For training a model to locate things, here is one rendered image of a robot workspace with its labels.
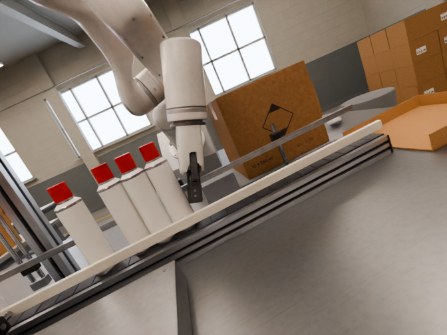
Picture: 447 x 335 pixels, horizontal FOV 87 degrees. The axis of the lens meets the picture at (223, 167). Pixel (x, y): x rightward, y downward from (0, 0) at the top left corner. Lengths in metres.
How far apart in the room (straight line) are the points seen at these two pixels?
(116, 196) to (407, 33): 3.53
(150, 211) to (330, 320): 0.36
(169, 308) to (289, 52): 6.01
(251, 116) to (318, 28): 5.83
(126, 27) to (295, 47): 5.81
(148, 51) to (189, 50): 0.13
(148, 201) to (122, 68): 0.47
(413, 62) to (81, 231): 3.61
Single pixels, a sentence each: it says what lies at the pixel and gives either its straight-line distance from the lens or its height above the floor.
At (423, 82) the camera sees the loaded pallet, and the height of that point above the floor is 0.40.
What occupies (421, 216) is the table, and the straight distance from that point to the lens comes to 0.46.
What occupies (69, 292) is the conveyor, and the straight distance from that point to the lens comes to 0.63.
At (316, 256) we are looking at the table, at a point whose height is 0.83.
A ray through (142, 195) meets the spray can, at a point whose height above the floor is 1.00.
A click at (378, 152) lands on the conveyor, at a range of 0.68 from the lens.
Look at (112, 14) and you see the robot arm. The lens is 0.54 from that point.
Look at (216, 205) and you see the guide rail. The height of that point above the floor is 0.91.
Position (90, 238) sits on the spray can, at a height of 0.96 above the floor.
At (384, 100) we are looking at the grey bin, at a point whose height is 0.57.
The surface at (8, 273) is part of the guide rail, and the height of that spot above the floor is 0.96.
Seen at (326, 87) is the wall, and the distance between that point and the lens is 6.40.
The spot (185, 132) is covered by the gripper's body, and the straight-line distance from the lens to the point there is 0.47.
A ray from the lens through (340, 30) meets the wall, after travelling 6.70.
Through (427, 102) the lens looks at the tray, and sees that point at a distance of 1.02.
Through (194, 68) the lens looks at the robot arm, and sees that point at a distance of 0.50.
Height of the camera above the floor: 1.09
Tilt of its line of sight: 13 degrees down
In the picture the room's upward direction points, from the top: 24 degrees counter-clockwise
